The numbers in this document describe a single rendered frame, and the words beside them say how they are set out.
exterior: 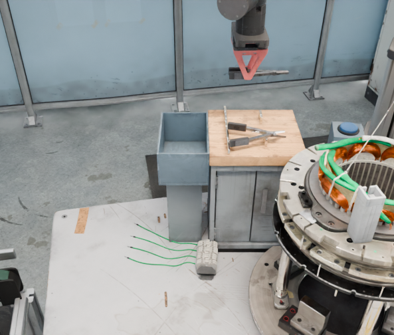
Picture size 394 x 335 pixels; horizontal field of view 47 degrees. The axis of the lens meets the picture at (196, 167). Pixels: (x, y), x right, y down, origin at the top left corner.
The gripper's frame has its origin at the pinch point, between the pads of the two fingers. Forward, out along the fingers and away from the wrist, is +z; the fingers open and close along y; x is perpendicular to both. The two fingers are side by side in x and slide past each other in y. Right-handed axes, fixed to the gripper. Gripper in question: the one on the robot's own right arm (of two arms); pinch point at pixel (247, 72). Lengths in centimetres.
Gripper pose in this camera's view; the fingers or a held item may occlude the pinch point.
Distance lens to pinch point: 97.8
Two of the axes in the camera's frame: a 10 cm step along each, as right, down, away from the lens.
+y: 0.2, 6.1, -7.9
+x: 10.0, -0.2, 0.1
